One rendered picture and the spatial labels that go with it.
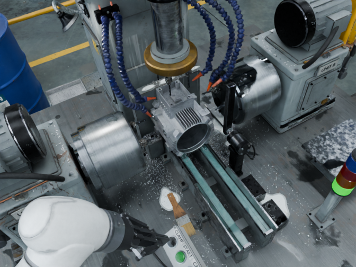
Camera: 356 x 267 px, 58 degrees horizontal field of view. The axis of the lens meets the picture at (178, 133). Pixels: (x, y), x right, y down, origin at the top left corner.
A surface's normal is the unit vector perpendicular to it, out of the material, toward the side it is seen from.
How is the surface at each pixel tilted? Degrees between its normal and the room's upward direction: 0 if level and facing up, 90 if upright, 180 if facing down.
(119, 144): 36
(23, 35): 0
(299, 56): 0
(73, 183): 90
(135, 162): 77
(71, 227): 60
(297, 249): 0
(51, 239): 67
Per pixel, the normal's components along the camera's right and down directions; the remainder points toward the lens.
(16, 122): 0.13, -0.33
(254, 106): 0.46, 0.50
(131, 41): 0.48, 0.66
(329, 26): -0.87, 0.41
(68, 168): -0.06, -0.62
